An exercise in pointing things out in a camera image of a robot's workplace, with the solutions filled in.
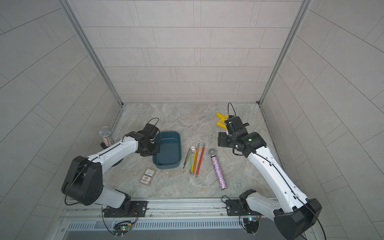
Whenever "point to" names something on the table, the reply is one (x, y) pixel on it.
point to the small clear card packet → (148, 176)
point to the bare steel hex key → (189, 149)
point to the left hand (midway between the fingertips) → (160, 150)
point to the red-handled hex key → (201, 158)
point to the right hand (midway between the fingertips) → (221, 138)
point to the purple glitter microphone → (213, 153)
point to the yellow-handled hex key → (192, 168)
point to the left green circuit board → (121, 228)
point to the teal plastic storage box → (170, 155)
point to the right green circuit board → (251, 224)
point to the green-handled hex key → (190, 171)
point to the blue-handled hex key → (191, 160)
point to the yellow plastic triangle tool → (223, 119)
